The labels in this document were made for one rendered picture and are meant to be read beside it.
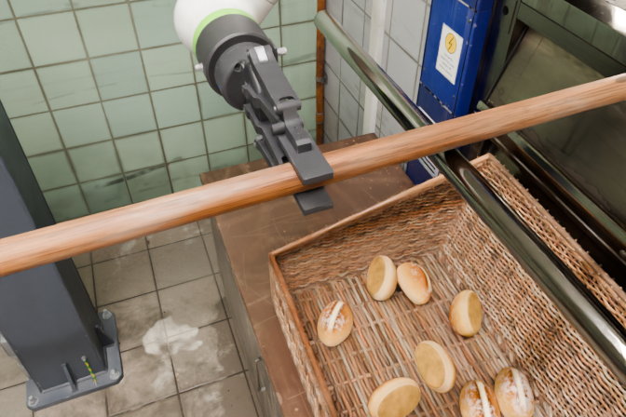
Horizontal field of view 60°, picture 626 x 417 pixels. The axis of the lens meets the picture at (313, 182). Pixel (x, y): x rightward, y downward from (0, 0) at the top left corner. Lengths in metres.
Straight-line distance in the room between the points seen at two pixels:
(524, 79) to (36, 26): 1.31
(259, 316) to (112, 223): 0.71
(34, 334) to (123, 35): 0.88
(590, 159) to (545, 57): 0.20
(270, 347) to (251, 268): 0.20
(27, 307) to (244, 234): 0.59
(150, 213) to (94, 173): 1.58
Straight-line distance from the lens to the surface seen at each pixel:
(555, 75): 1.03
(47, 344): 1.70
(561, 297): 0.50
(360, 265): 1.19
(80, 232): 0.49
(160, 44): 1.82
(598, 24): 0.93
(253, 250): 1.27
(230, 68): 0.63
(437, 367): 1.05
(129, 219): 0.49
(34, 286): 1.51
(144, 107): 1.92
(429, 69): 1.27
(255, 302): 1.19
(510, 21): 1.08
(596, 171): 0.97
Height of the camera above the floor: 1.54
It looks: 42 degrees down
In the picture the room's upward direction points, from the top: straight up
